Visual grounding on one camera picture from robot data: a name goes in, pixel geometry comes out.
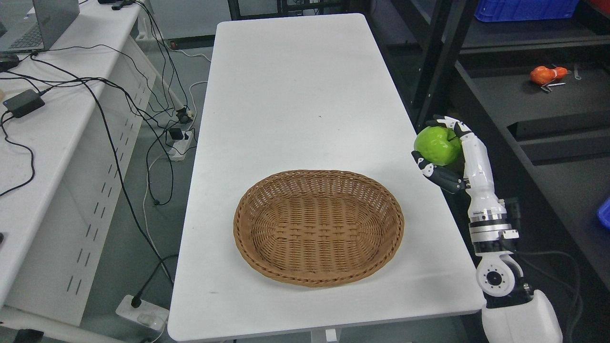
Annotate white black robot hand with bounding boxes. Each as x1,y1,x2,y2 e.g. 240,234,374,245
412,115,507,223

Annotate green apple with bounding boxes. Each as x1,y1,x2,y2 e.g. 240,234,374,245
414,126,462,166

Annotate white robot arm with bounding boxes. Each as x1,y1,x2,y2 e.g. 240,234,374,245
469,212,563,343

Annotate orange toy on shelf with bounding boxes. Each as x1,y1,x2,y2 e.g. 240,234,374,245
529,66,569,86

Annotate blue plastic tray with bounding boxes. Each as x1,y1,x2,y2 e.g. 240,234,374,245
596,197,610,230

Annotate brown wicker basket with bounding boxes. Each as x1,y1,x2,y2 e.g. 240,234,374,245
234,170,405,287

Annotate white table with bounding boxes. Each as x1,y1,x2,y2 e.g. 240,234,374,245
168,14,485,343

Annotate blue crate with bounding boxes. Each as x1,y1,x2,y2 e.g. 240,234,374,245
475,0,579,22

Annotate white power strip back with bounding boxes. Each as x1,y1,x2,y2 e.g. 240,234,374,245
168,128,193,162

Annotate white power strip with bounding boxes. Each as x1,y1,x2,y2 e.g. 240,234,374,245
115,294,170,332
168,128,193,162

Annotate white power strip front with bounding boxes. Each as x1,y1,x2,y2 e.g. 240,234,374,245
115,294,170,332

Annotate white desk at left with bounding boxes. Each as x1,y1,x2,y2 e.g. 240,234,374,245
1,0,157,343

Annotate black power adapter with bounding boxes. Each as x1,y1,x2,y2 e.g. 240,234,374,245
2,89,45,119

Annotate grey laptop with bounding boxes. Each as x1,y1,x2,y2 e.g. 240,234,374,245
0,0,80,53

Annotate black cable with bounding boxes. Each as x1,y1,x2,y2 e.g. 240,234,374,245
0,45,179,308

